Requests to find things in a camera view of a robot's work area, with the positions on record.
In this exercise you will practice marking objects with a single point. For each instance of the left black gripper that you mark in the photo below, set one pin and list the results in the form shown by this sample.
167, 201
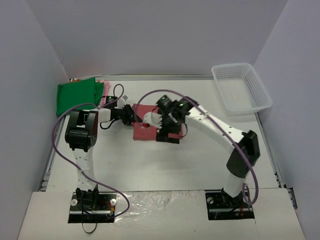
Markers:
128, 114

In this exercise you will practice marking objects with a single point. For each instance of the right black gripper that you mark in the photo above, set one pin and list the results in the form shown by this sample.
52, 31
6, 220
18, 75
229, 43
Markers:
164, 132

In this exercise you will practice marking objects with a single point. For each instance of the red t shirt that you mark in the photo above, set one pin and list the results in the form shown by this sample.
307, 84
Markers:
149, 134

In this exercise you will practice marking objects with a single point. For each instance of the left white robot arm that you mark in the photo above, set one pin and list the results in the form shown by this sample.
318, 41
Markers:
81, 135

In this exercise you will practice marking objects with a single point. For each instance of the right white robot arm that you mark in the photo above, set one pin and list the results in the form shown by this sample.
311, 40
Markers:
243, 147

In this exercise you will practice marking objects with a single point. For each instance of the pink folded t shirt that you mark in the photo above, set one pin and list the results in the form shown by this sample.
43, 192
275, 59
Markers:
106, 86

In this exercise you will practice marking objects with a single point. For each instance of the green folded t shirt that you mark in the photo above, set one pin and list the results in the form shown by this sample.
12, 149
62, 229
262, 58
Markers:
78, 92

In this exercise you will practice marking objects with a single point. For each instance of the white plastic basket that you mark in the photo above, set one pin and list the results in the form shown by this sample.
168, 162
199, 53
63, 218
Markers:
241, 90

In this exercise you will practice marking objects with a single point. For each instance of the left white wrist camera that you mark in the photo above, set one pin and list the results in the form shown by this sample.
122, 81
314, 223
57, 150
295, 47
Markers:
121, 102

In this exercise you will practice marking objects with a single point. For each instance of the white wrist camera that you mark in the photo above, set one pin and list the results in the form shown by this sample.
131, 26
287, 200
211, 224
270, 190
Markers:
153, 119
121, 102

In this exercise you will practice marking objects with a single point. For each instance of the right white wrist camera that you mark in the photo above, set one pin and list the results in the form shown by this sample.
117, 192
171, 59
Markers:
153, 119

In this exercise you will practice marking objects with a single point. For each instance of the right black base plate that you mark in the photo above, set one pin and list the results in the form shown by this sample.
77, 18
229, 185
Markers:
220, 207

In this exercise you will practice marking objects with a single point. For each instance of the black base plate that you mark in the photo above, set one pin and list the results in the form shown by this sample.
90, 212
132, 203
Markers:
103, 212
220, 207

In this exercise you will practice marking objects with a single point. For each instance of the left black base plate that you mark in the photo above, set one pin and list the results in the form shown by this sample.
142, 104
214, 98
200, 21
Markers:
103, 212

